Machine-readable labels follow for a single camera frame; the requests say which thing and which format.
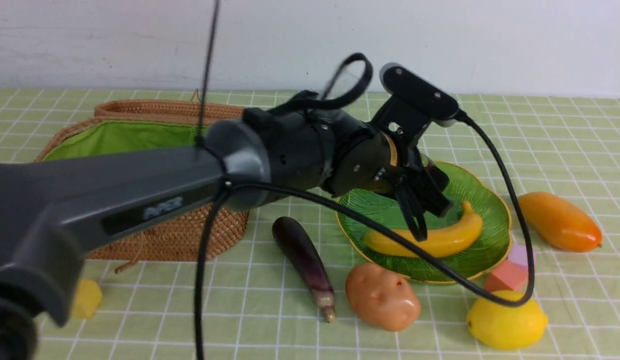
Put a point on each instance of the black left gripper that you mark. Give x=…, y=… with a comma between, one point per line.
x=417, y=184

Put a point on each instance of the yellow toy banana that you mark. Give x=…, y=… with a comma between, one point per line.
x=442, y=242

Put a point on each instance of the brown toy potato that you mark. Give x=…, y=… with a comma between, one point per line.
x=382, y=298

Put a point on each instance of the purple toy eggplant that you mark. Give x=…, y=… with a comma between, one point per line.
x=299, y=249

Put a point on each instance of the orange toy mango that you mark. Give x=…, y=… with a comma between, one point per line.
x=560, y=223

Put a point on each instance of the yellow toy lemon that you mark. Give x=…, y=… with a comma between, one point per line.
x=506, y=328

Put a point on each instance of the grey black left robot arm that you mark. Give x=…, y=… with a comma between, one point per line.
x=52, y=214

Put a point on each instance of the green glass leaf plate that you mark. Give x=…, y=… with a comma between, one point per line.
x=485, y=253

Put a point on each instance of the lilac foam cube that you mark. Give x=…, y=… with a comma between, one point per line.
x=518, y=256

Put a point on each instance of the pink foam cube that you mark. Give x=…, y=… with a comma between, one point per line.
x=507, y=276

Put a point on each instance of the green checkered tablecloth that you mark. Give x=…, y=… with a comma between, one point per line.
x=256, y=306

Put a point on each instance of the woven wicker basket green lining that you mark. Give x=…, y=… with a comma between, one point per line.
x=174, y=240

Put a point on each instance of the woven wicker basket lid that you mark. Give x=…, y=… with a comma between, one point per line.
x=168, y=111

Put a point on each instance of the yellow foam block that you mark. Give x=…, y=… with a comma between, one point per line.
x=87, y=299

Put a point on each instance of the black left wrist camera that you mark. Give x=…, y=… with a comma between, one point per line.
x=413, y=105

